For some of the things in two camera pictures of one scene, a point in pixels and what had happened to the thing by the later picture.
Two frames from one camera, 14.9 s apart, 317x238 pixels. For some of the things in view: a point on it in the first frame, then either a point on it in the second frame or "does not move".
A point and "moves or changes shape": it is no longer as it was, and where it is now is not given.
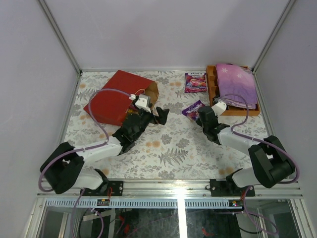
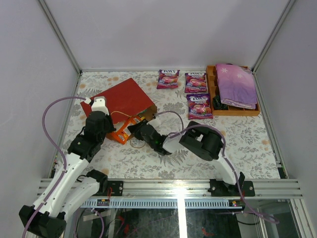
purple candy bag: x=195 y=82 does not move
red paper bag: x=114 y=105 moves or changes shape
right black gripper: x=199 y=122 → x=135 y=130
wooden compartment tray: x=213 y=92 does not move
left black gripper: x=150 y=116 → x=99 y=119
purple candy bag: x=192 y=111 moves or changes shape
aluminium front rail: x=181 y=188 does not move
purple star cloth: x=232 y=79 does not move
